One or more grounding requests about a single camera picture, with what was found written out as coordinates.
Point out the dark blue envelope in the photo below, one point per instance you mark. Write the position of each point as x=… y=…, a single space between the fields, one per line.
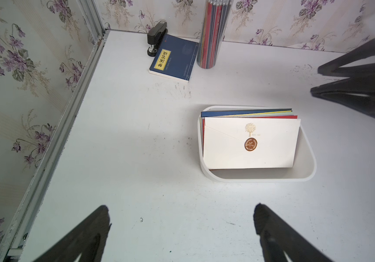
x=242 y=112

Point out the white plastic storage box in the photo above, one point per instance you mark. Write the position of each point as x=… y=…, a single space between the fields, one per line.
x=254 y=149

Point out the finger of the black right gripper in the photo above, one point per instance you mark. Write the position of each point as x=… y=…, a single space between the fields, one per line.
x=355 y=93
x=358 y=62

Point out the dark blue book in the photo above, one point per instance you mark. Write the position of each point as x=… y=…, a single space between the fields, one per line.
x=175 y=58

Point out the black stapler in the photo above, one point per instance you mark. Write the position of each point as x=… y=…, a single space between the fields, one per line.
x=155 y=37

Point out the yellow envelope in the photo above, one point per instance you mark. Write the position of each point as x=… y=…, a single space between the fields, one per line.
x=264 y=114

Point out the white cream envelope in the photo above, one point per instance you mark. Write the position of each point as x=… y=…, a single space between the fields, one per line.
x=249 y=144

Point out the blue-lidded pencil tube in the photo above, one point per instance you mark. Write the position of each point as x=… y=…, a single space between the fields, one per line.
x=213 y=29

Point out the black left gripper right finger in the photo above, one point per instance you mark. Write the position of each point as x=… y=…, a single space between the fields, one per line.
x=280 y=242

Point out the white red-striped envelope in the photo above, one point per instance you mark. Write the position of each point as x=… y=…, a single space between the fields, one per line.
x=272 y=117

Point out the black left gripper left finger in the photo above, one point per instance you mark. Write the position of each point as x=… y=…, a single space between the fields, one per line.
x=85 y=243

